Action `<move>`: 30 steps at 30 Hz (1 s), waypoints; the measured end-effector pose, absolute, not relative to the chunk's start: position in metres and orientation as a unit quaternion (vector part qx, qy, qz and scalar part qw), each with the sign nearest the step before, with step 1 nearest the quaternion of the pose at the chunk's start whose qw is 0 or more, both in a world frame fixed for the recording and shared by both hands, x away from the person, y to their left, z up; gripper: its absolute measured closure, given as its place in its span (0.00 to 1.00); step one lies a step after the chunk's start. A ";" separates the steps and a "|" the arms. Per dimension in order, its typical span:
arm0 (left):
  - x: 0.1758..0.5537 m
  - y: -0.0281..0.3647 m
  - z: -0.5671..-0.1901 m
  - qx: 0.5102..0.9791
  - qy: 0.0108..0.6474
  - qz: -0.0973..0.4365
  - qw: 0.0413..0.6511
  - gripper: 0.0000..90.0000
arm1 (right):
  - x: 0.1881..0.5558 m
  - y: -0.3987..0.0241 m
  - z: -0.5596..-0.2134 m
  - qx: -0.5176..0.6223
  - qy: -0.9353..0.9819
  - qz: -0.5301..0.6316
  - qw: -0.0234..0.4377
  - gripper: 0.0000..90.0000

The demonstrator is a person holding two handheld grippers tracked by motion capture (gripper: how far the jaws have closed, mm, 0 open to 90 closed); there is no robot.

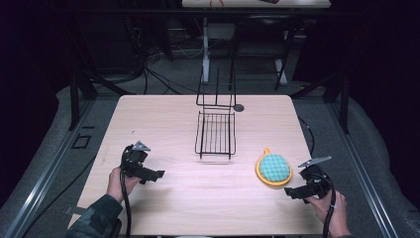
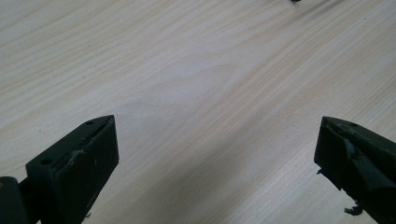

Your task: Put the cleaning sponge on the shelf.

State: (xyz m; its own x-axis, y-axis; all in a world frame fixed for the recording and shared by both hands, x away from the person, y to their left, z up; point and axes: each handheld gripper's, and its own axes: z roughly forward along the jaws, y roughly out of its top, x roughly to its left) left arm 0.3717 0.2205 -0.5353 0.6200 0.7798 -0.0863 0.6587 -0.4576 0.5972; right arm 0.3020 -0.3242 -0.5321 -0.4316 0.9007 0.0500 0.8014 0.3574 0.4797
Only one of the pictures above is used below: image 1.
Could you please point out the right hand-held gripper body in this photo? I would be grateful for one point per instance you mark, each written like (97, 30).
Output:
(316, 178)

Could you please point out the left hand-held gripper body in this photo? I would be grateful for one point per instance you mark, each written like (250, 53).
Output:
(133, 162)

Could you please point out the person's left hand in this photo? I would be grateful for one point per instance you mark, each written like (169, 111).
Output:
(116, 186)

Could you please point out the person's right hand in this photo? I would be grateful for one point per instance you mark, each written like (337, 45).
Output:
(333, 214)

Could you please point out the yellow teal round sponge brush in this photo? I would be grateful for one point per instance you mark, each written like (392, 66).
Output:
(274, 168)

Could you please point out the grey tape strip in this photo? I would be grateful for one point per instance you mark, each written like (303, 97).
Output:
(75, 210)

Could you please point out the black metal stand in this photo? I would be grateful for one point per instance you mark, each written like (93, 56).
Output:
(77, 89)
(336, 95)

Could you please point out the grey round table grommet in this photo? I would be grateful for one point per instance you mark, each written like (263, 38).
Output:
(238, 107)

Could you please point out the white desk leg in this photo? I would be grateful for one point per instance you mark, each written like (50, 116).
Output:
(206, 49)

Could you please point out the black chair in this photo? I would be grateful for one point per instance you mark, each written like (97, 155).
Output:
(261, 43)

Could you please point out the aluminium rail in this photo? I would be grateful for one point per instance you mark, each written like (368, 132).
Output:
(360, 172)
(43, 178)

